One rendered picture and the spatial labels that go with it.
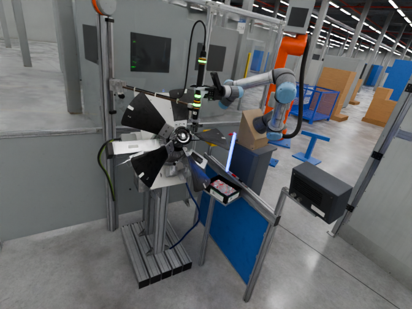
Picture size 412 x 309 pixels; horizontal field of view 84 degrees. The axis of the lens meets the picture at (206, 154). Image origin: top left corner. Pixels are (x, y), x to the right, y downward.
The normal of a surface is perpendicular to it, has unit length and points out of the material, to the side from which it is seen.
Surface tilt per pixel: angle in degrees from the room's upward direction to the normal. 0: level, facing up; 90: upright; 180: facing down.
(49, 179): 90
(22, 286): 0
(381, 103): 90
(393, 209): 90
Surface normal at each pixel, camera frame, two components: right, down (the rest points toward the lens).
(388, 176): -0.85, 0.11
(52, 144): 0.50, 0.44
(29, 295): 0.14, -0.89
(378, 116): -0.71, 0.21
